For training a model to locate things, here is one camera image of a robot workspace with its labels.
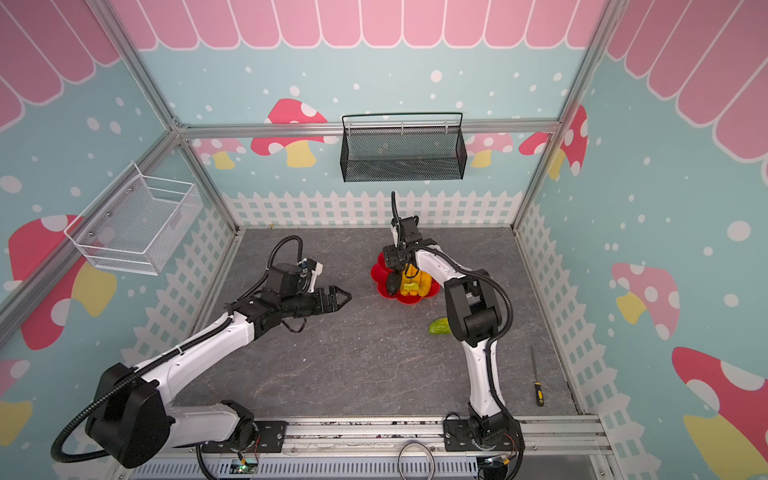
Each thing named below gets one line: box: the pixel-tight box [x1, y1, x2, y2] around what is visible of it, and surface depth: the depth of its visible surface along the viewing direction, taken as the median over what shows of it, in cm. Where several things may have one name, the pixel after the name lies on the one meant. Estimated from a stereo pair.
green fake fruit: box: [428, 317, 452, 334], surface depth 92 cm
